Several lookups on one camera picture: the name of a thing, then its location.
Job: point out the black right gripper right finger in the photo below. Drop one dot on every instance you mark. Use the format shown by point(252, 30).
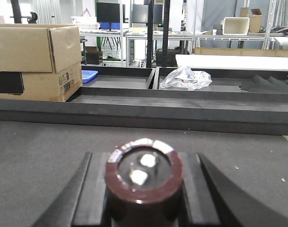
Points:
point(234, 206)

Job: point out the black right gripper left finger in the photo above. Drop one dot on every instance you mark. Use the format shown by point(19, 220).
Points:
point(61, 211)

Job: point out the dark brown cylindrical capacitor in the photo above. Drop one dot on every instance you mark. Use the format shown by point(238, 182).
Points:
point(144, 180)

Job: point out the black foam wedges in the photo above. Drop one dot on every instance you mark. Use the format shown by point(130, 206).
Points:
point(261, 85)

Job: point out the lower cardboard box black print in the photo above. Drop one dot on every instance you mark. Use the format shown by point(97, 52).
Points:
point(56, 87)

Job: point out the small blue shallow tray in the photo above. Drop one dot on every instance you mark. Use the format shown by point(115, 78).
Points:
point(88, 75)

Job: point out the crumpled clear plastic bag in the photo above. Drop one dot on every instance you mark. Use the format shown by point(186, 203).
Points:
point(185, 77)

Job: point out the white table top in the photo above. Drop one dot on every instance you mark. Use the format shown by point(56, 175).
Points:
point(232, 62)

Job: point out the upper cardboard box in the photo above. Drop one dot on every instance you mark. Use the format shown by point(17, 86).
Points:
point(38, 47)

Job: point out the white open storage box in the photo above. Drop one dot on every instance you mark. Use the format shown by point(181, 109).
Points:
point(235, 25)

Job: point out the white plastic basket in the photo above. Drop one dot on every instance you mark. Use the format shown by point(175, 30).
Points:
point(86, 24)

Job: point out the black computer monitor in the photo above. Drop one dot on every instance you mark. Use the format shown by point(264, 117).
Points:
point(110, 13)

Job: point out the black tray rail frame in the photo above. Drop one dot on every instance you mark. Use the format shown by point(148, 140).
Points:
point(131, 97)

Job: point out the black vertical post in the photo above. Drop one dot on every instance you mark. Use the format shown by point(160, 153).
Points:
point(150, 4)

